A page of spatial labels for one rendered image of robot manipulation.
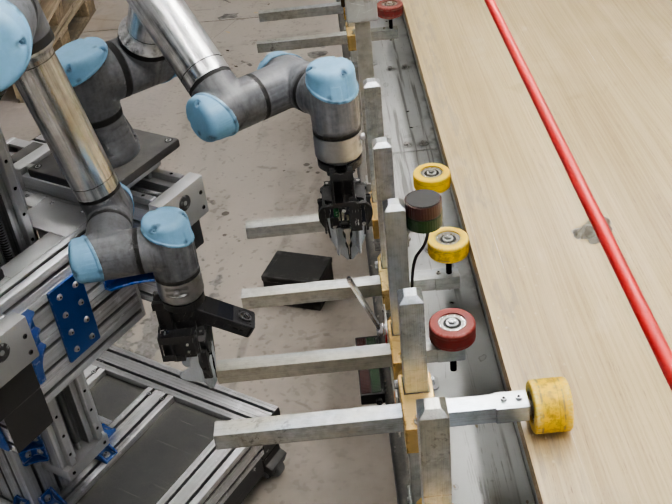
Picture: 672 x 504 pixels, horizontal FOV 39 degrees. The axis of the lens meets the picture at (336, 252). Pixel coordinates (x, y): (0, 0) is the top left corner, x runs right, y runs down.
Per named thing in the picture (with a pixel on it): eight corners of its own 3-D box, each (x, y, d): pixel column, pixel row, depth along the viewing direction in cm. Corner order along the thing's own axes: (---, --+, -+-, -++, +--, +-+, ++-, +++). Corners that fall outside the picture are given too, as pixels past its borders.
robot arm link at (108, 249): (81, 256, 156) (147, 245, 157) (77, 296, 147) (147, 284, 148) (68, 216, 152) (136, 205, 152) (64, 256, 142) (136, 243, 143)
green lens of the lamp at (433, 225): (407, 235, 151) (407, 224, 150) (403, 215, 156) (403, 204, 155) (444, 231, 151) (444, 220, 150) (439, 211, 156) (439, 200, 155)
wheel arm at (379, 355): (219, 388, 165) (215, 370, 163) (220, 375, 168) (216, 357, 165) (465, 364, 164) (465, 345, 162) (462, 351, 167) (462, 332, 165)
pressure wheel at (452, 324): (433, 387, 164) (431, 337, 157) (428, 356, 171) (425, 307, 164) (479, 382, 164) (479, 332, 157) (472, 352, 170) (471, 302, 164)
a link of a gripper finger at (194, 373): (185, 389, 167) (176, 350, 162) (218, 385, 167) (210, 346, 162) (184, 401, 165) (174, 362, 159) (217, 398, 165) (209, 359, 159)
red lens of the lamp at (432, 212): (406, 222, 150) (406, 211, 149) (403, 202, 155) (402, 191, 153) (444, 218, 150) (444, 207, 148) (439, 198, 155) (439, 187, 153)
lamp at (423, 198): (412, 314, 161) (405, 209, 149) (408, 294, 166) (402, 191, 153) (446, 311, 161) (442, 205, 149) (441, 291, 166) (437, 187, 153)
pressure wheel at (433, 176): (438, 228, 203) (436, 183, 197) (408, 218, 208) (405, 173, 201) (458, 211, 208) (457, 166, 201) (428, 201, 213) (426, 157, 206)
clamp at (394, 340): (394, 385, 162) (392, 363, 159) (387, 334, 173) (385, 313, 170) (426, 381, 162) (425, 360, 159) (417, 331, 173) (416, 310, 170)
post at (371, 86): (379, 272, 219) (363, 84, 191) (377, 263, 222) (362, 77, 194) (393, 270, 219) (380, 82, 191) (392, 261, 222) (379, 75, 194)
